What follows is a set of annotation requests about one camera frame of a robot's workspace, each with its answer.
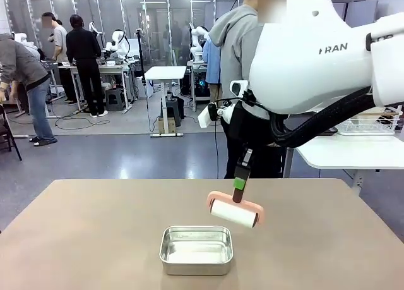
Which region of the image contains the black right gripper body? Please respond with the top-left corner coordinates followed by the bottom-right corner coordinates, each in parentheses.
top-left (227, 102), bottom-right (258, 152)

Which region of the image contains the pink lint roller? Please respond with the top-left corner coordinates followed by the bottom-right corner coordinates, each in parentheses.
top-left (206, 188), bottom-right (265, 230)

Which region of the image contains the black stool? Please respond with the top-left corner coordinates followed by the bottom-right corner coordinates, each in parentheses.
top-left (164, 96), bottom-right (186, 128)

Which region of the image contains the person in blue shirt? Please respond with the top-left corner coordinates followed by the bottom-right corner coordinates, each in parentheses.
top-left (201, 39), bottom-right (222, 108)

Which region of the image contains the cardboard box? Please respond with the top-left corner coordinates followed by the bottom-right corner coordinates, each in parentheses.
top-left (157, 116), bottom-right (176, 135)

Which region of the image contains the stainless steel rectangular container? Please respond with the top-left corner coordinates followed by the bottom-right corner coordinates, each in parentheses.
top-left (158, 226), bottom-right (234, 275)

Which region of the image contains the white standing desk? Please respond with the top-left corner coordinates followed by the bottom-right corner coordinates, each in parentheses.
top-left (144, 65), bottom-right (187, 138)

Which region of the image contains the white side table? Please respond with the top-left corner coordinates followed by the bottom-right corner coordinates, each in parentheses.
top-left (295, 133), bottom-right (404, 196)

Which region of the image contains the black tripod pole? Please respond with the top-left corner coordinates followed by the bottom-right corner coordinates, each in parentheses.
top-left (135, 27), bottom-right (150, 114)

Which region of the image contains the dark gray plastic stool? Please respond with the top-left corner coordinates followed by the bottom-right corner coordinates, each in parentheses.
top-left (105, 87), bottom-right (124, 112)

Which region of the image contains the long white work table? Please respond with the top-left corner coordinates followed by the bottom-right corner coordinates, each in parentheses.
top-left (58, 59), bottom-right (140, 114)

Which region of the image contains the person in black clothes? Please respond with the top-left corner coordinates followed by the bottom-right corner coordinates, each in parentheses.
top-left (66, 14), bottom-right (109, 118)

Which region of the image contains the person in gray t-shirt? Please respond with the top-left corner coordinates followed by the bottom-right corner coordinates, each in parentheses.
top-left (42, 12), bottom-right (78, 105)

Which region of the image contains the bending person in gray hoodie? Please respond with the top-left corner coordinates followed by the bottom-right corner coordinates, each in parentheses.
top-left (0, 33), bottom-right (59, 147)

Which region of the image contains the black folding chair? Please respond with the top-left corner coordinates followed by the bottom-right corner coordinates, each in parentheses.
top-left (0, 104), bottom-right (23, 162)

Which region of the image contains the black hanging cable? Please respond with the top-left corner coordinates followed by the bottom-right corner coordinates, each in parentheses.
top-left (213, 125), bottom-right (221, 179)

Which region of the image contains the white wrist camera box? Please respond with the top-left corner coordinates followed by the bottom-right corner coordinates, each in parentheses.
top-left (198, 102), bottom-right (228, 130)

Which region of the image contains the black corrugated cable hose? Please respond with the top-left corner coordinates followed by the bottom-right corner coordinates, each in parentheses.
top-left (270, 87), bottom-right (404, 149)

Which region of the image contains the white wire basket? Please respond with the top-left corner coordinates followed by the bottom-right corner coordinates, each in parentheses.
top-left (334, 105), bottom-right (404, 136)

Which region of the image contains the black floor cable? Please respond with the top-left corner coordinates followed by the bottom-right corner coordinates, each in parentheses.
top-left (54, 112), bottom-right (110, 130)

